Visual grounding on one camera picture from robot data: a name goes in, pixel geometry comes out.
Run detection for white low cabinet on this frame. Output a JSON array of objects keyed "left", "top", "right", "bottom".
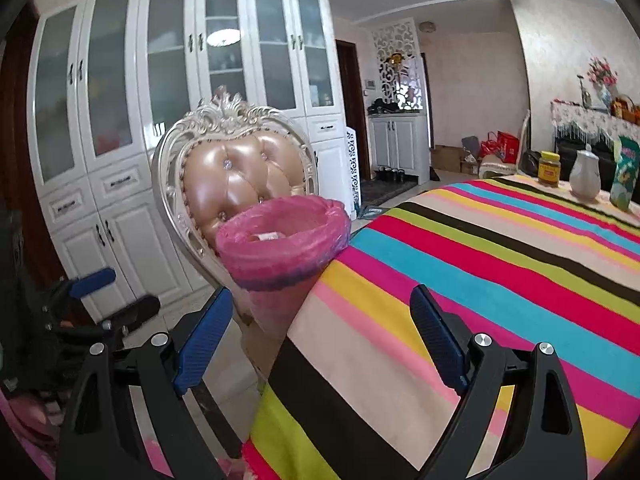
[{"left": 368, "top": 112, "right": 431, "bottom": 184}]

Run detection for flower vase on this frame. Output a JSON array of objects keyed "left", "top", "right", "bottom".
[{"left": 587, "top": 58, "right": 617, "bottom": 110}]

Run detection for beige tufted chair left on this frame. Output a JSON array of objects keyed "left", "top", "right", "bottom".
[{"left": 151, "top": 87, "right": 318, "bottom": 315}]

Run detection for pink lined trash bin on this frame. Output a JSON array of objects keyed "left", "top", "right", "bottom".
[{"left": 215, "top": 195, "right": 352, "bottom": 339}]

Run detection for white paper carton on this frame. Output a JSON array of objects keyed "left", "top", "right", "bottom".
[{"left": 252, "top": 231, "right": 285, "bottom": 242}]

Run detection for red gift bags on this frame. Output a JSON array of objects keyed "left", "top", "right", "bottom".
[{"left": 478, "top": 131, "right": 520, "bottom": 164}]

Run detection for striped colourful tablecloth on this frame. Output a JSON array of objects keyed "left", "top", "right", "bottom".
[{"left": 242, "top": 176, "right": 639, "bottom": 479}]

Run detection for green snack bag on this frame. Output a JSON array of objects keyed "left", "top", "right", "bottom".
[{"left": 610, "top": 136, "right": 639, "bottom": 211}]

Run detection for white tall glass cabinet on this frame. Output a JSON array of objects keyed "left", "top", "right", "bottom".
[{"left": 27, "top": 0, "right": 359, "bottom": 321}]

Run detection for yellow lidded jar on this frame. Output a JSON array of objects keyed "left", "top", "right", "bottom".
[{"left": 538, "top": 151, "right": 561, "bottom": 188}]

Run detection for white dining chair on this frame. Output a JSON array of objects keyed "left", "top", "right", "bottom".
[{"left": 478, "top": 110, "right": 530, "bottom": 179}]

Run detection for piano with lace cover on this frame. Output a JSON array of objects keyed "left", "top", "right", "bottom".
[{"left": 550, "top": 100, "right": 639, "bottom": 191}]

